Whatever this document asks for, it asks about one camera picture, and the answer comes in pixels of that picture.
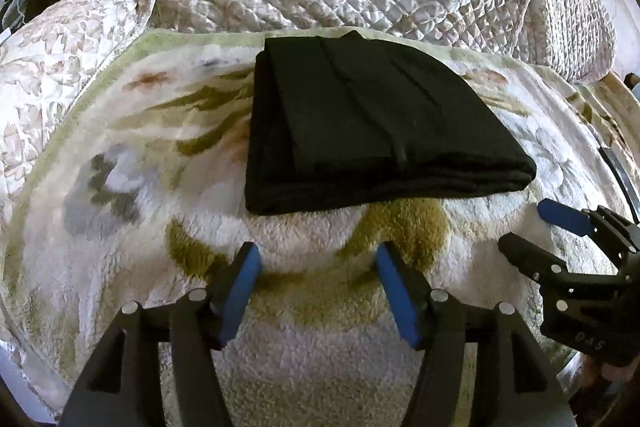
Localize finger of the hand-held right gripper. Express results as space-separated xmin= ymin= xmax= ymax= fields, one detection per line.
xmin=537 ymin=198 xmax=640 ymax=258
xmin=497 ymin=233 xmax=627 ymax=294

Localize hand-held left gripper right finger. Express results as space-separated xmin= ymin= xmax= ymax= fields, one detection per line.
xmin=375 ymin=242 xmax=573 ymax=427

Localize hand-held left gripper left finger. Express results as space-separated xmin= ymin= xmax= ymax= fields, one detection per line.
xmin=60 ymin=242 xmax=262 ymax=427

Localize black pants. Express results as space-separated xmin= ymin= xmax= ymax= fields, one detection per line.
xmin=244 ymin=30 xmax=537 ymax=217

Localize person's right hand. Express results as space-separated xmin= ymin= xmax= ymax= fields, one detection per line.
xmin=582 ymin=351 xmax=640 ymax=390

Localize floral fleece blanket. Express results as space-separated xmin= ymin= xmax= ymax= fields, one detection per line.
xmin=0 ymin=27 xmax=638 ymax=427

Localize grey bed frame rail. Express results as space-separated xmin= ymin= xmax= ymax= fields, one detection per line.
xmin=596 ymin=146 xmax=640 ymax=220

